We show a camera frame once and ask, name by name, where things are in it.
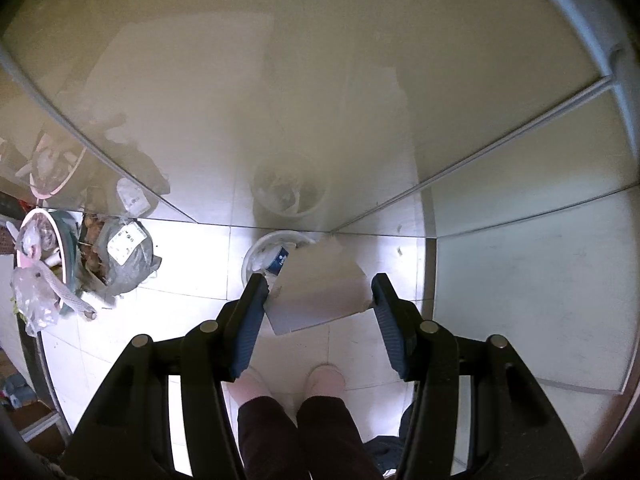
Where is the grey plastic bag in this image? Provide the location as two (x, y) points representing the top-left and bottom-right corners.
(82, 214), (163, 306)

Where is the person's leg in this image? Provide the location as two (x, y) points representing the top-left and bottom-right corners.
(297, 395), (383, 480)
(237, 395), (311, 480)

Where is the person's left leg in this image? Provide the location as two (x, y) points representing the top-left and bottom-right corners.
(237, 395), (311, 480)

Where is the pink slipper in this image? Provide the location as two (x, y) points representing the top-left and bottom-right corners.
(306, 364), (347, 401)
(235, 366), (273, 408)

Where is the pink rimmed bin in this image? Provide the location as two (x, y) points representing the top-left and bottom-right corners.
(15, 208), (85, 321)

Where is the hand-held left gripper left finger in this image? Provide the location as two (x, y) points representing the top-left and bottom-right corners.
(60, 274), (271, 480)

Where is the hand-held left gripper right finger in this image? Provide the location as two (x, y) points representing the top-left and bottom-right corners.
(371, 272), (586, 480)

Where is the person's right leg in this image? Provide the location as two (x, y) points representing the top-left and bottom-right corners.
(297, 395), (383, 480)

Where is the white trash bin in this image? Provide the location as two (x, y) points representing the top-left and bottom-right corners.
(241, 230), (321, 291)

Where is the clear plastic bag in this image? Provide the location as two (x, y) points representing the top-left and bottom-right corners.
(10, 265), (62, 337)

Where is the white paper napkin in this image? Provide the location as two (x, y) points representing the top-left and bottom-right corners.
(264, 240), (373, 337)

